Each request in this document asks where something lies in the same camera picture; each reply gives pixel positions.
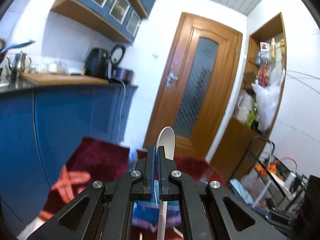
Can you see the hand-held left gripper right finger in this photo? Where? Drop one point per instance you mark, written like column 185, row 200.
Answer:
column 161, row 175

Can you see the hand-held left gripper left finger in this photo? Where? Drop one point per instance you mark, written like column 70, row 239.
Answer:
column 151, row 175

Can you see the light blue plastic utensil holder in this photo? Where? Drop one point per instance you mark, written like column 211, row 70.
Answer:
column 132, row 158

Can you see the beige plastic spoon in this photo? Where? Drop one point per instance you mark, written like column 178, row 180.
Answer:
column 167, row 140

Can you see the blue cardboard packaging sleeve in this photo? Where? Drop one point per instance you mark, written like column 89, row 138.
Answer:
column 145, row 212

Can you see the red and pink printed blanket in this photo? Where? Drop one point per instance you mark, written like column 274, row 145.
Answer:
column 100, row 155

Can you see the light blue packet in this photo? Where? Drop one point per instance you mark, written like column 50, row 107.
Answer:
column 241, row 190

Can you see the wooden shelf unit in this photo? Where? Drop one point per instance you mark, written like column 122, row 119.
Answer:
column 237, row 142

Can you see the blue kitchen base cabinets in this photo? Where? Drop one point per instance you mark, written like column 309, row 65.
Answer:
column 62, row 120

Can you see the clear plastic pitcher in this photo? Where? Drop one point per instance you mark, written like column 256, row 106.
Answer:
column 245, row 107

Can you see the green bottle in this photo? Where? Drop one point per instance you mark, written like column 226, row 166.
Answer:
column 252, row 115

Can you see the black air fryer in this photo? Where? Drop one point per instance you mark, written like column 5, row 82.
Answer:
column 96, row 62

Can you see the white plastic bag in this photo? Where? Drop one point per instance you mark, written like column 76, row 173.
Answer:
column 267, row 100

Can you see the wooden door with glass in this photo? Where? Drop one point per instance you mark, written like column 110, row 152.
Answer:
column 175, row 42

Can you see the metal kettle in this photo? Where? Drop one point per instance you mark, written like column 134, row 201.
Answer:
column 20, row 61

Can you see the metal wok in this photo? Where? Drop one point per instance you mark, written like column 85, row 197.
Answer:
column 17, row 45

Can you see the blue wall cabinet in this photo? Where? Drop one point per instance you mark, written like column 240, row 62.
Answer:
column 105, row 5

